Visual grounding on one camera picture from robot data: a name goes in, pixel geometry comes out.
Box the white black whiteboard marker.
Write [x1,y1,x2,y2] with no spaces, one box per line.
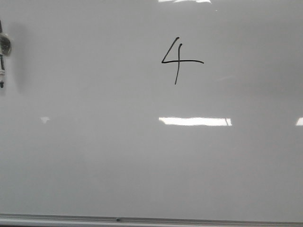
[0,25,5,88]

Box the black magnet marker holder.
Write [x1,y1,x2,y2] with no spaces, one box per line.
[0,33,12,56]

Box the white whiteboard with aluminium frame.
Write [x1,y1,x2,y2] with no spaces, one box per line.
[0,0,303,227]

